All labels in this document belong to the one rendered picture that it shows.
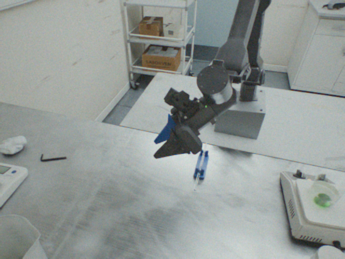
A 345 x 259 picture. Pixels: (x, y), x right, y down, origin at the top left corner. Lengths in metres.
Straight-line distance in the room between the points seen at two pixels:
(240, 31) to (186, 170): 0.42
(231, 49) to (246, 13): 0.09
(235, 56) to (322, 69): 2.64
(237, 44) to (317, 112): 0.69
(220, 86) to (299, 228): 0.40
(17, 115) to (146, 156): 0.58
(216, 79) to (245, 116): 0.44
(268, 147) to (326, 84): 2.39
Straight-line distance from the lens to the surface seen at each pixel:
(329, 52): 3.08
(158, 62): 2.76
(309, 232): 0.67
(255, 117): 0.85
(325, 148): 0.99
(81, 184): 0.76
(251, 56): 0.80
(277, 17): 3.47
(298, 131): 1.02
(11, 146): 0.93
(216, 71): 0.44
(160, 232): 0.64
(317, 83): 3.21
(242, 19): 0.58
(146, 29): 2.70
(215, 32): 3.51
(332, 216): 0.67
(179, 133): 0.43
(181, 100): 0.46
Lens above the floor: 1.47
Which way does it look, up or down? 40 degrees down
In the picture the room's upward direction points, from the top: straight up
